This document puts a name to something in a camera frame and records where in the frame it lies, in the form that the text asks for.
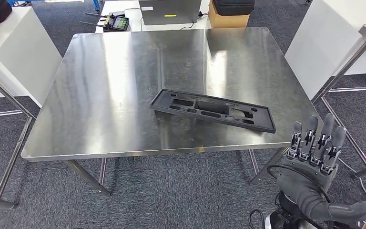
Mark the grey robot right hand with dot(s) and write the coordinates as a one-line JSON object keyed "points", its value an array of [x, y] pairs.
{"points": [[309, 183]]}

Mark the stainless steel workbench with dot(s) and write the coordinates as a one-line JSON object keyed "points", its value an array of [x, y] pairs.
{"points": [[107, 94]]}

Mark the white panel steel table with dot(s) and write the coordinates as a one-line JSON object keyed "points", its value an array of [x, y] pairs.
{"points": [[322, 41]]}

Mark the cardboard box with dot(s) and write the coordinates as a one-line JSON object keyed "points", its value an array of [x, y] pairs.
{"points": [[228, 20]]}

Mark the black carrying case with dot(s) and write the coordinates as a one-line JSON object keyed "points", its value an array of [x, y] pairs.
{"points": [[233, 6]]}

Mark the grey metal case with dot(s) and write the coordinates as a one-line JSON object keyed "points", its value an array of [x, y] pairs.
{"points": [[168, 12]]}

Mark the black remote controller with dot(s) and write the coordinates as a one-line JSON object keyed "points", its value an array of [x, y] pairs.
{"points": [[116, 22]]}

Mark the white partition panel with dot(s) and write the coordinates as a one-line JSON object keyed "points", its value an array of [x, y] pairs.
{"points": [[22, 57]]}

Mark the blue metal frame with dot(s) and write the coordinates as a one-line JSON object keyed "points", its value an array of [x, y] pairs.
{"points": [[44, 1]]}

